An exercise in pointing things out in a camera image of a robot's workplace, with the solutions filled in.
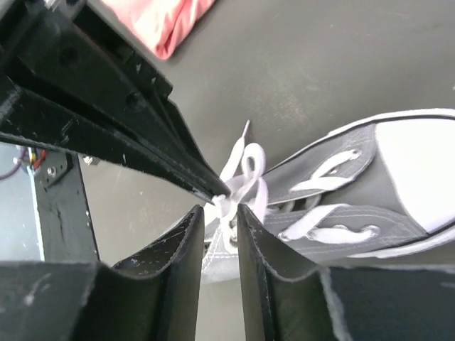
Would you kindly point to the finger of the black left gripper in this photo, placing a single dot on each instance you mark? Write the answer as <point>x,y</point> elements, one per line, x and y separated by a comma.
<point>32,120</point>
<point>67,53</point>

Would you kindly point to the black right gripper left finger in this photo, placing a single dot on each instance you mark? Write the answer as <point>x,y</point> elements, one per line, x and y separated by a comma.
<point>151,295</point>

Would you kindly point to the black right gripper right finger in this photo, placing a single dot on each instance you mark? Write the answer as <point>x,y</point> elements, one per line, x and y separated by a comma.
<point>287,297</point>

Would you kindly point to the grey sneaker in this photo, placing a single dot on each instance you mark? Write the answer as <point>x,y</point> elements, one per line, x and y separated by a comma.
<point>407,191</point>

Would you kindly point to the white shoelace of shoe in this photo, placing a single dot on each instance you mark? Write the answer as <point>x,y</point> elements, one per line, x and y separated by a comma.
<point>243,174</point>

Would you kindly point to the pink folded cloth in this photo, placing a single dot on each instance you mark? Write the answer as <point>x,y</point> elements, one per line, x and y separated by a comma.
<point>161,25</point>

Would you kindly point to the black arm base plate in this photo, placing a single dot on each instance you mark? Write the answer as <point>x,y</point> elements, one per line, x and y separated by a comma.
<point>64,218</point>

